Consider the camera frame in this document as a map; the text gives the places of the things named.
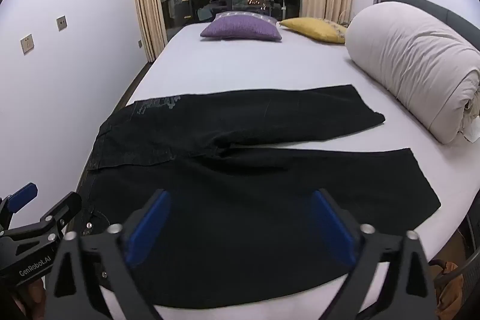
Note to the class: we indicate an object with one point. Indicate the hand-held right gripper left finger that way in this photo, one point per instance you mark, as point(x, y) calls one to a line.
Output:
point(150, 226)

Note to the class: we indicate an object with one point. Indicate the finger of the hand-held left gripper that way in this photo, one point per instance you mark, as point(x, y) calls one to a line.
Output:
point(65, 207)
point(23, 193)

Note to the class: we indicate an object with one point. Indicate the purple pillow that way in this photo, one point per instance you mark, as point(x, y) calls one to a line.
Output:
point(240, 28)

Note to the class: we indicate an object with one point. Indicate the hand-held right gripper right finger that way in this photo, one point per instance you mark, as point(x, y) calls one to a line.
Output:
point(333, 230)

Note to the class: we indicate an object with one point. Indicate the dark grey headboard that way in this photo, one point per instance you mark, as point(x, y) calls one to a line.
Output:
point(431, 3)

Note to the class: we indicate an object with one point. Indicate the person's left hand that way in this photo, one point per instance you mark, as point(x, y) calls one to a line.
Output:
point(33, 299)

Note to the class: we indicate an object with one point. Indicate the yellow pillow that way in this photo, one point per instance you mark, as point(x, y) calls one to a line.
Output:
point(315, 28)

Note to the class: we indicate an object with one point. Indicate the white bed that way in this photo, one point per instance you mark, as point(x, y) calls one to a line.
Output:
point(262, 69)

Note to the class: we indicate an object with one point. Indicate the rolled white duvet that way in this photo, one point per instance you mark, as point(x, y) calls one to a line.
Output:
point(412, 61)

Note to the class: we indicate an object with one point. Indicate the black pants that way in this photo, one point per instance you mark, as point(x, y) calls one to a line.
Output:
point(243, 192)

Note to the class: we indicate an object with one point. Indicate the grey wall socket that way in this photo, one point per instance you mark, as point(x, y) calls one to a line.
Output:
point(27, 44)
point(62, 23)

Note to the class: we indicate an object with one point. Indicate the orange cloth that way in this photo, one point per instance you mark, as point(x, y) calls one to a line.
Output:
point(448, 290)

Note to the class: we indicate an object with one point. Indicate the black chair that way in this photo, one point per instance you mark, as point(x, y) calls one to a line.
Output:
point(470, 263)

